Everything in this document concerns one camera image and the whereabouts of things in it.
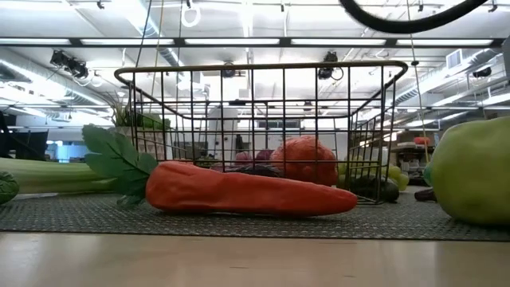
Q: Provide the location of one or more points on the short dark eggplant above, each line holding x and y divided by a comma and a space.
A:
255, 170

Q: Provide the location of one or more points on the orange-red bell pepper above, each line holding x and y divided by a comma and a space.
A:
303, 159

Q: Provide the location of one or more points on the orange carrot with leaves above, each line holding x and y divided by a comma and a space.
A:
239, 195

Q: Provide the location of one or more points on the dark green vegetable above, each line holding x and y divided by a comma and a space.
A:
374, 189

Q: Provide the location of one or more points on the green grape bunch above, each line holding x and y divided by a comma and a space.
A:
394, 173

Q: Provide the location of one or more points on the green lime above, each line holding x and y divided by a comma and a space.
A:
427, 173

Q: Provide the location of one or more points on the pale green celery stalk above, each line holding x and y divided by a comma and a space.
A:
48, 175

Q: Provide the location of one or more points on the green apple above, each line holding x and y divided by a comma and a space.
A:
474, 175

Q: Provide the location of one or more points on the green leafy vegetable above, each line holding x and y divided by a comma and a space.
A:
6, 187

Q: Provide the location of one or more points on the purple grape bunch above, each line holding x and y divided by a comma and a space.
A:
255, 156

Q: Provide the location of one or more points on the grey woven placemat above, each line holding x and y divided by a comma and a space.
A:
255, 225

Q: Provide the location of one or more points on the red bin shelf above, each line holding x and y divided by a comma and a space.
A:
422, 140

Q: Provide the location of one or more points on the black ceiling spotlight cluster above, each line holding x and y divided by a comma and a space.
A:
71, 65

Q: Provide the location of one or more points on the black monitor screen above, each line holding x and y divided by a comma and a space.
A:
32, 145

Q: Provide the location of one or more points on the black ceiling camera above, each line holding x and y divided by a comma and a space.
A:
326, 71
228, 69

